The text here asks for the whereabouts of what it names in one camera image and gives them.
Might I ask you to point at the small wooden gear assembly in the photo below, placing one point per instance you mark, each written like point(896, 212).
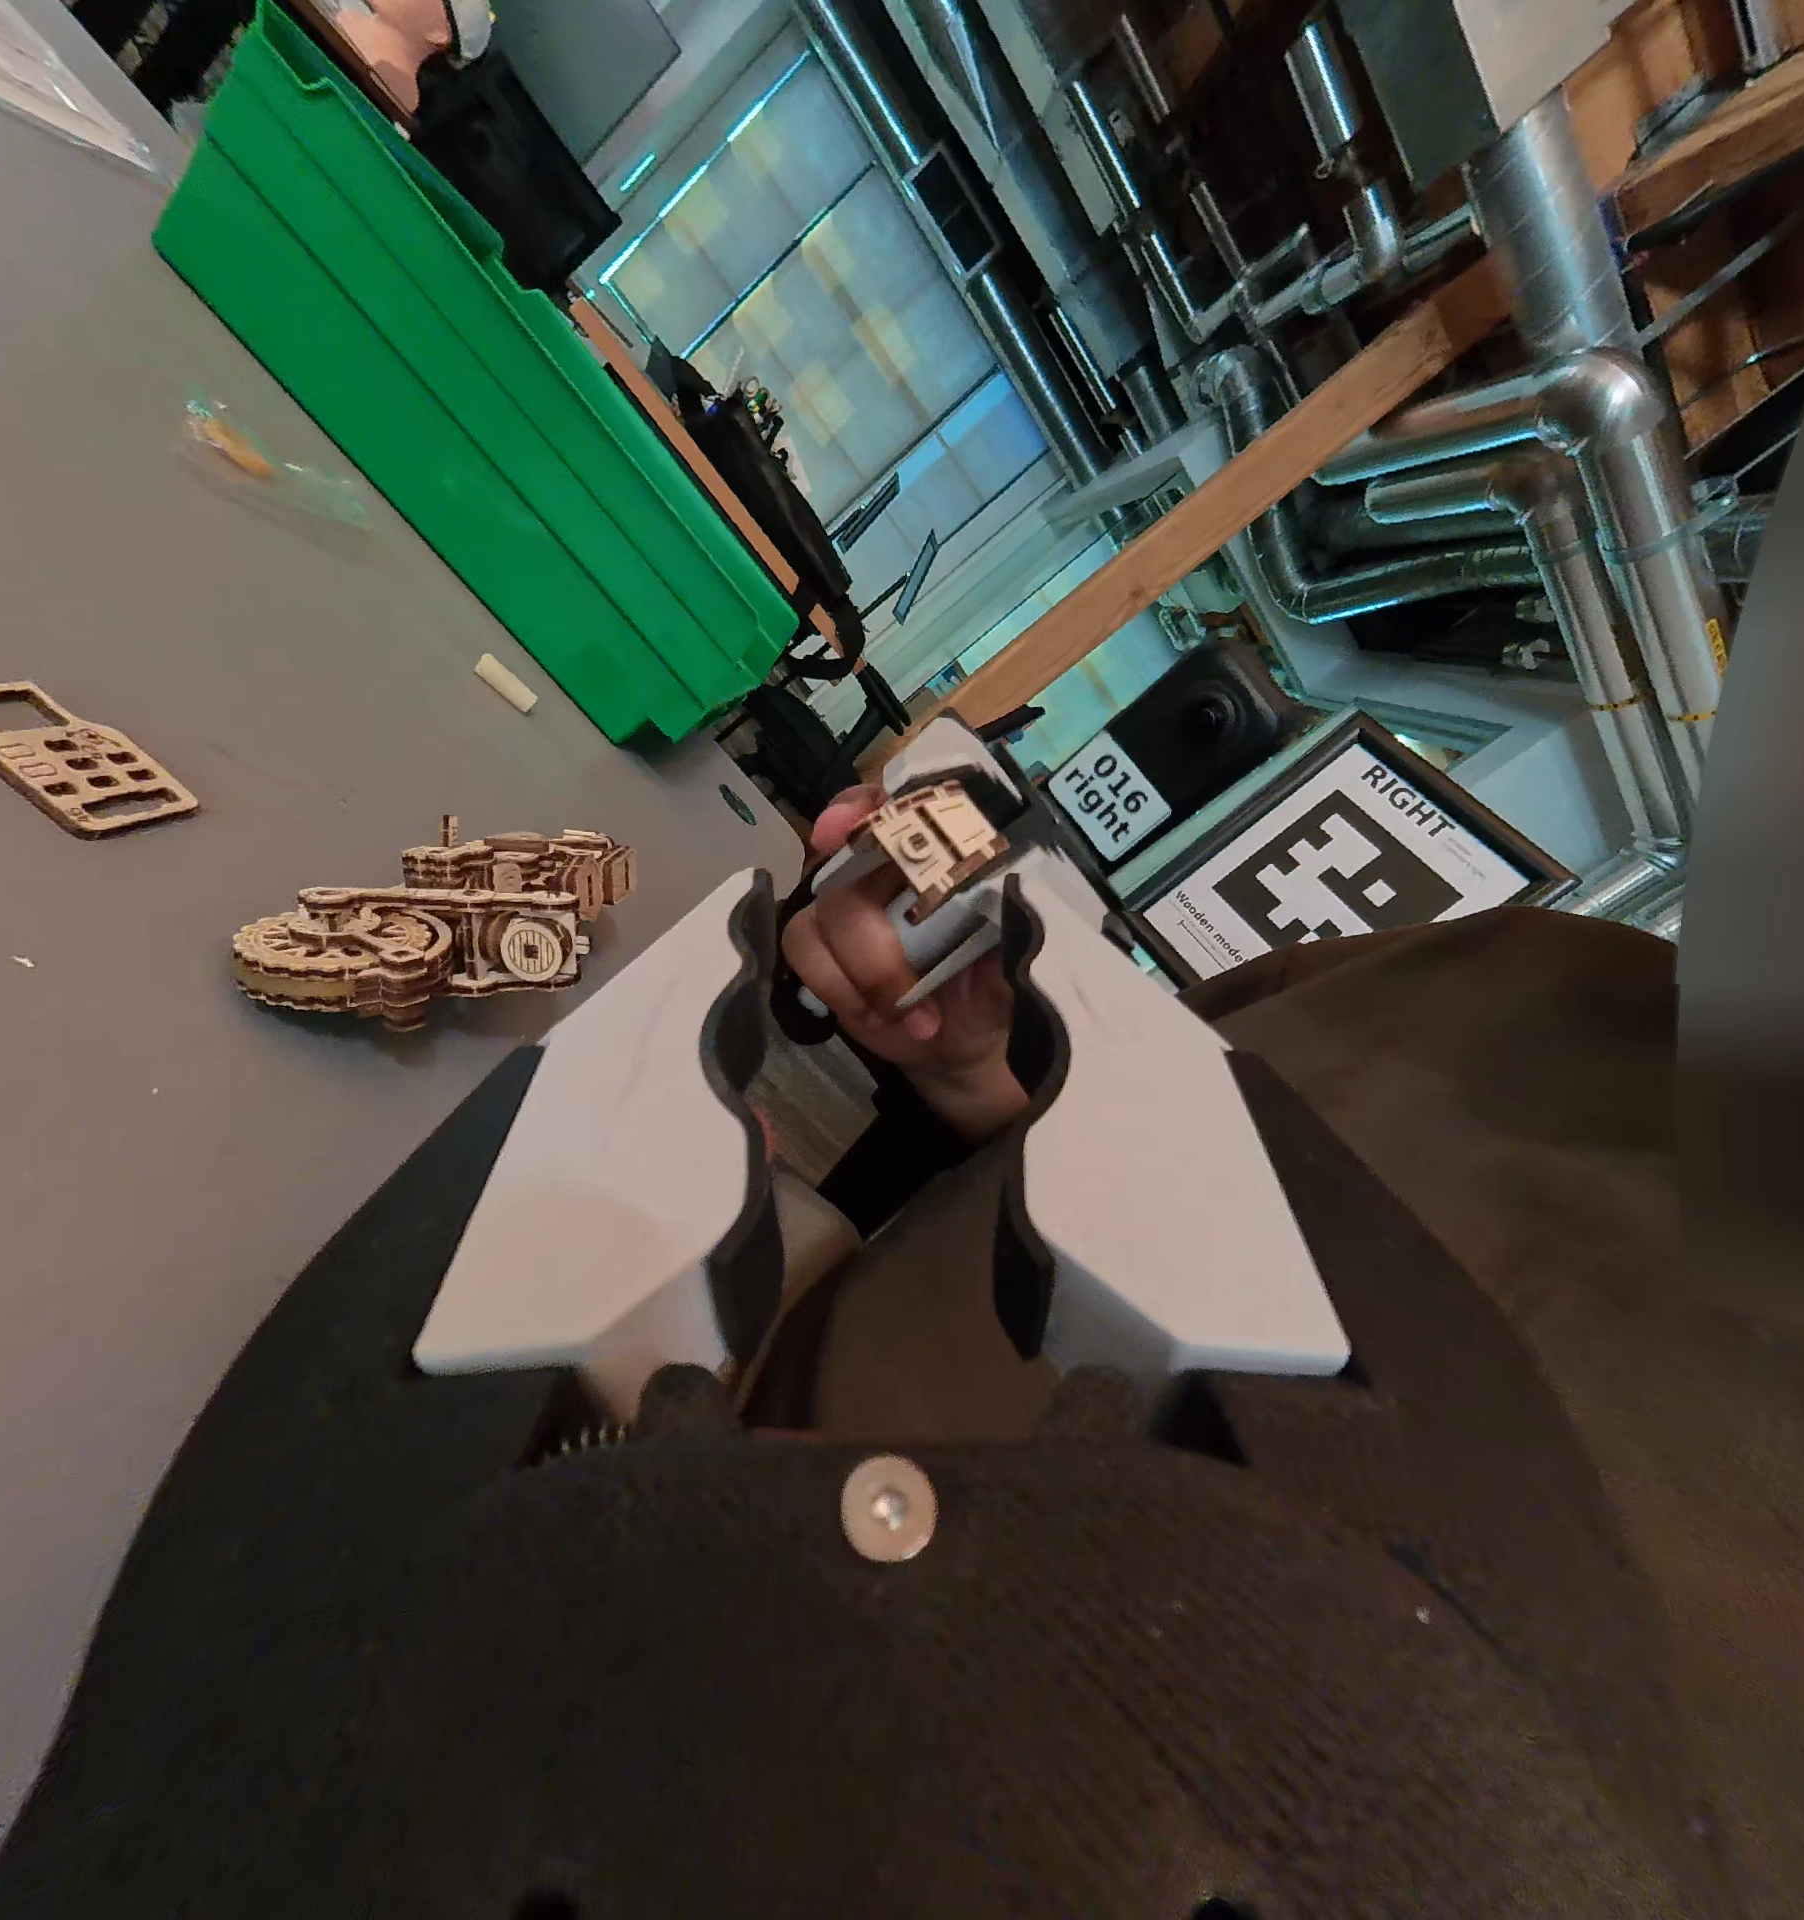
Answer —
point(931, 847)

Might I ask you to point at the clear bag of small parts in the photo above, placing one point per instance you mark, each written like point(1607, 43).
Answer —
point(249, 448)

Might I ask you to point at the person's right hand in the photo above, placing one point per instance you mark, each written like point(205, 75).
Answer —
point(857, 967)

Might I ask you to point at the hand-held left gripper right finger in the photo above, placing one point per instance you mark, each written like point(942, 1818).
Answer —
point(1189, 1202)

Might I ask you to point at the silver ventilation ducts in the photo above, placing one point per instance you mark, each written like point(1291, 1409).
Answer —
point(1593, 419)

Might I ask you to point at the green plastic bin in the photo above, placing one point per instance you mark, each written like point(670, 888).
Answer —
point(435, 375)

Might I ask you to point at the wooden piece with grid holes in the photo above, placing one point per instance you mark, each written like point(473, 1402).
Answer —
point(64, 760)

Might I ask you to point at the wooden motorcycle model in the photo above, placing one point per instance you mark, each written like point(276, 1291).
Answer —
point(423, 943)

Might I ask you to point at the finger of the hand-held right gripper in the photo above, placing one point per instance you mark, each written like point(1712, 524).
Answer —
point(961, 937)
point(955, 748)

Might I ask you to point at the small white stick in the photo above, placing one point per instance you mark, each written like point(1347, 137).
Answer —
point(505, 683)

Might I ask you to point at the papers in plastic sleeve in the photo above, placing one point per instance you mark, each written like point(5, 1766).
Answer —
point(45, 75)

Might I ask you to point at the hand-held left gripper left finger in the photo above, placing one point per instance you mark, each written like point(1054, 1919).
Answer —
point(587, 1169)

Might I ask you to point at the black equipment on table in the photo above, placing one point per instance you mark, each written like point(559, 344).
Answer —
point(760, 474)

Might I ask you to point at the wooden ceiling beam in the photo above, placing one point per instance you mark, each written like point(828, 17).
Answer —
point(1291, 436)

